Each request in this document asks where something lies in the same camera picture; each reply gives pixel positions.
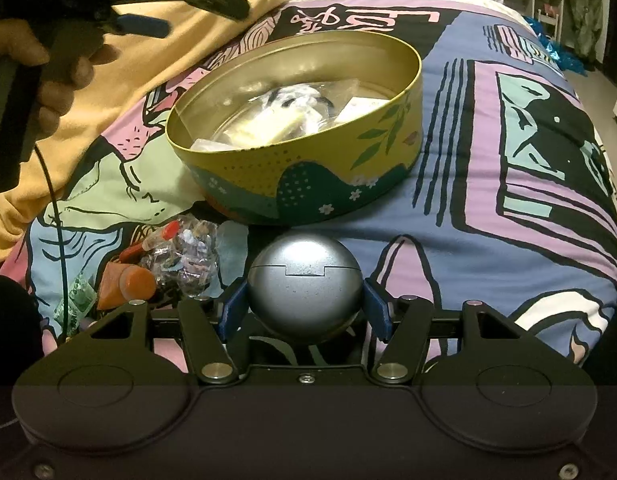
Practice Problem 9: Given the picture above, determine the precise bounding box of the white flat packet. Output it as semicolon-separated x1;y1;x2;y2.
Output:
333;94;391;126

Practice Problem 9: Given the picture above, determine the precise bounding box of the green patterned packet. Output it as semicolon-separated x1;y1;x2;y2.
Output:
53;272;96;333

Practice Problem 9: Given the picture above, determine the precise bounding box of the shiny blue tinsel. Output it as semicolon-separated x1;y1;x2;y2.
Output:
524;14;590;77

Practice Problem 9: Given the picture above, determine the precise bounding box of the silver metal ball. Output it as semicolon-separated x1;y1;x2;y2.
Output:
247;232;363;345

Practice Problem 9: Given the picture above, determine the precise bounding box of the colourful printed blanket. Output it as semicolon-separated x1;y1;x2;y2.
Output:
0;0;617;366

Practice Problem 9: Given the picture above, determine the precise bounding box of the person's left hand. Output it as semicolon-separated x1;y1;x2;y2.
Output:
0;19;122;137

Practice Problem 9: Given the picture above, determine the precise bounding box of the white tissue packet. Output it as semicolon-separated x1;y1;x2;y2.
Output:
223;110;309;148

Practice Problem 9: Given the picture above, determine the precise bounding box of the clear bag of white lace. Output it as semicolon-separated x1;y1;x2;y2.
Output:
248;84;339;136

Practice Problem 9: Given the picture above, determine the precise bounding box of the yellow blanket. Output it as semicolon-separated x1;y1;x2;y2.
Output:
0;0;311;273

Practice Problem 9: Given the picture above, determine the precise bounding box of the black cable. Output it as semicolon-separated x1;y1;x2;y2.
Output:
33;142;72;321

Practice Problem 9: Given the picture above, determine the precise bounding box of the round gold tin container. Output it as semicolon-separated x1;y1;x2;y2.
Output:
166;30;423;226

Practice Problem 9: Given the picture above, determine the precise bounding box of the white stool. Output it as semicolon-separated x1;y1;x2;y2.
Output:
535;9;563;42

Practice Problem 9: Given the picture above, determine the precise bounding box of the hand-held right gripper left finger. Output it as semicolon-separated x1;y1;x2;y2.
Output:
48;280;250;386

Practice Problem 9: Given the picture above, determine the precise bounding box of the green coat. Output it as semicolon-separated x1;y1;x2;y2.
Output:
569;0;605;65

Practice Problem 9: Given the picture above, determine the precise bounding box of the clear bag of colourful bits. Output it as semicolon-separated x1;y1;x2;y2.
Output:
138;214;229;297

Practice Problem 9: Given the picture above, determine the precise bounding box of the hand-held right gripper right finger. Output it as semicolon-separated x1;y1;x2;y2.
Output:
363;277;569;386

